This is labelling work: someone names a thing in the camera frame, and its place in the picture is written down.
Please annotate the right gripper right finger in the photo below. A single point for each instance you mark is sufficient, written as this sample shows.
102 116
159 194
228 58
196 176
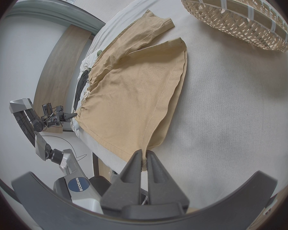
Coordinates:
163 188

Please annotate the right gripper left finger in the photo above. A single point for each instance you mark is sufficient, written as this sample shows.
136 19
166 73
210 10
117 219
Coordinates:
127 186

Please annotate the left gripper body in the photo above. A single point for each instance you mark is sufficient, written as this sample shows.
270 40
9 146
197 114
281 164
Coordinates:
62 117

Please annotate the tan shorts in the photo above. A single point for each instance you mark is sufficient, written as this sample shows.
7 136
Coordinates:
139 85

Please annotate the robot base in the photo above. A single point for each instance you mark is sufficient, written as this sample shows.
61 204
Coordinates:
74 176

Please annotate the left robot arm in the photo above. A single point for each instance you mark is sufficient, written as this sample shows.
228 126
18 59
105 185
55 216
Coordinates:
26 118

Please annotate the black garment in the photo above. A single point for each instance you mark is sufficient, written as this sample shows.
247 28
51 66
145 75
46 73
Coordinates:
80 87

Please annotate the white garment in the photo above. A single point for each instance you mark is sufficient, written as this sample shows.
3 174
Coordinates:
88 61

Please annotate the green garment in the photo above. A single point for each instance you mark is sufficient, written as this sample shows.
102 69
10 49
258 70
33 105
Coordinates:
98 53

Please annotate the round woven basket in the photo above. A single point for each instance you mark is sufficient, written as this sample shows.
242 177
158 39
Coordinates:
242 15

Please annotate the grey-green curtain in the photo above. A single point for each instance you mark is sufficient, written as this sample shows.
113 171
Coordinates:
62 13

